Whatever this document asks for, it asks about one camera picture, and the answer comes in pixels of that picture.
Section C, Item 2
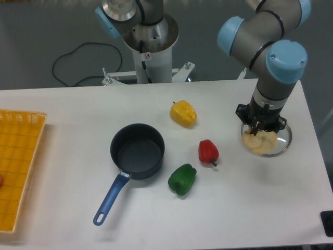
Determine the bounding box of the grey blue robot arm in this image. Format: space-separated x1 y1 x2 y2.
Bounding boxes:
95 1 311 135

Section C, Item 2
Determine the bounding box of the round flower-shaped bread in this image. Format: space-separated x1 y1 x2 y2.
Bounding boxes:
241 129 278 155

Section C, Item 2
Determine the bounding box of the dark pot with blue handle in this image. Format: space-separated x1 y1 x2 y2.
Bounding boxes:
93 123 165 226

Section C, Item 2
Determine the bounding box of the yellow woven basket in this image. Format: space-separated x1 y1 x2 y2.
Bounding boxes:
1 109 47 234

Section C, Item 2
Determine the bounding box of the black device at table edge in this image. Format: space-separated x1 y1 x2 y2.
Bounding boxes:
320 210 333 238

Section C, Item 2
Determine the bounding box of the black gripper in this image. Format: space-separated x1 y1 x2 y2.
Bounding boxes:
235 100 287 135

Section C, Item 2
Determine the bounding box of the red bell pepper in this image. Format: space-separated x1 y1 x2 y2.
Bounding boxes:
198 140 219 167

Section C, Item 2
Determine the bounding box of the yellow bell pepper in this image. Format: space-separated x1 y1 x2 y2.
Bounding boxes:
169 100 197 128

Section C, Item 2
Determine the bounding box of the glass lid with blue knob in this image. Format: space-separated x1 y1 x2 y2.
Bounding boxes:
240 124 292 157

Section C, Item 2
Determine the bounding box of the green bell pepper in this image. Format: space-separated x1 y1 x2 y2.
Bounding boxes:
168 164 197 196

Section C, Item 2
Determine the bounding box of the black cable on floor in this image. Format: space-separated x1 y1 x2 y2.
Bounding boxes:
52 42 123 88

